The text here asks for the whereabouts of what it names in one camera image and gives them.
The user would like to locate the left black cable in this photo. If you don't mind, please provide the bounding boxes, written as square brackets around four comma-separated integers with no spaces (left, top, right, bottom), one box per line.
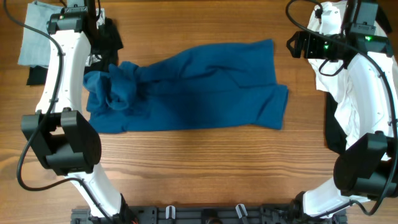
[2,0,116,224]

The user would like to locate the right black cable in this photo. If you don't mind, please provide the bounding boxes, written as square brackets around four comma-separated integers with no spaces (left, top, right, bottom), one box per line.
[285,0,398,217]

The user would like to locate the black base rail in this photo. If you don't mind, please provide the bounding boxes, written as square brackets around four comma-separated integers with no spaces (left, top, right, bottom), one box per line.
[70,204,348,224]

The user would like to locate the folded black garment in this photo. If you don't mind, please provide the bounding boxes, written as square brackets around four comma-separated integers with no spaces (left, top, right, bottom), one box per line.
[26,17,123,86]

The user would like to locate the dark blue t-shirt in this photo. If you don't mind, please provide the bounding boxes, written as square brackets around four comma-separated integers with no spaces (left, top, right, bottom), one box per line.
[83,40,289,133]

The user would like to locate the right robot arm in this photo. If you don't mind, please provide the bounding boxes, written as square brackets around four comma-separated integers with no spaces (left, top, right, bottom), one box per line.
[287,1,397,219]

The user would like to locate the white shirt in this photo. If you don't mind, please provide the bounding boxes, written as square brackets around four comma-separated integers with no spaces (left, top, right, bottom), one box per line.
[306,1,398,162]

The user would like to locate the black cable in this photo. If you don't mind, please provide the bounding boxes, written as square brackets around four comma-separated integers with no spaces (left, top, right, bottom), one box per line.
[2,0,116,224]
[285,0,398,217]

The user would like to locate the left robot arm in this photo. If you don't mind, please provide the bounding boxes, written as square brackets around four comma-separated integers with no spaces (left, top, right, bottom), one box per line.
[17,1,137,223]

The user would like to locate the folded light blue jeans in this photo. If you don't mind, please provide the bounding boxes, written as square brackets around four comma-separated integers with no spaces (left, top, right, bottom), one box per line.
[18,1,99,68]

